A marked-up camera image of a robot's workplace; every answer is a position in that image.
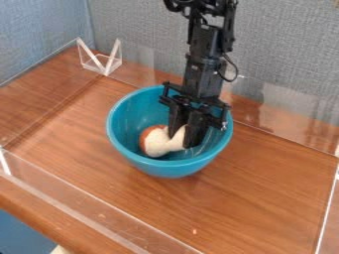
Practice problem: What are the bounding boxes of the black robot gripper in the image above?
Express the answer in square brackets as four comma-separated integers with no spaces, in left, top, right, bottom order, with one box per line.
[159,56,229,148]

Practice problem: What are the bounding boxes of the brown white plush mushroom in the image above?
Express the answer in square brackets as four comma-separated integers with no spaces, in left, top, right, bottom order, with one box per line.
[139,125,185,158]

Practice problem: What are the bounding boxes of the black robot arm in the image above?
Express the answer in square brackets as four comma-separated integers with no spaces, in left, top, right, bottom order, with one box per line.
[159,0,239,148]

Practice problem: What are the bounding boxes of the blue plastic bowl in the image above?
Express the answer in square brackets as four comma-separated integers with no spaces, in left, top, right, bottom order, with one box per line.
[105,85,233,179]

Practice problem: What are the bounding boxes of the clear acrylic back barrier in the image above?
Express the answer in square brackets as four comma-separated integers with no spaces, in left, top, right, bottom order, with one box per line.
[109,41,339,158]

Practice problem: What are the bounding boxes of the clear acrylic barrier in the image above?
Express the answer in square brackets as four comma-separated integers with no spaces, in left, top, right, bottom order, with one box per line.
[0,147,204,254]
[109,41,339,158]

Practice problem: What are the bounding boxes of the clear acrylic front barrier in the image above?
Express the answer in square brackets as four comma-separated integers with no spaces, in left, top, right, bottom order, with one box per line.
[0,147,204,254]

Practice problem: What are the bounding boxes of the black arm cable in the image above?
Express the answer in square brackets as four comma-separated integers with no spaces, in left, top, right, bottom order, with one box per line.
[216,53,240,83]

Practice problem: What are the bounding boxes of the clear acrylic corner bracket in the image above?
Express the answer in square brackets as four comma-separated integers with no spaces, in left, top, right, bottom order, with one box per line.
[77,38,121,76]

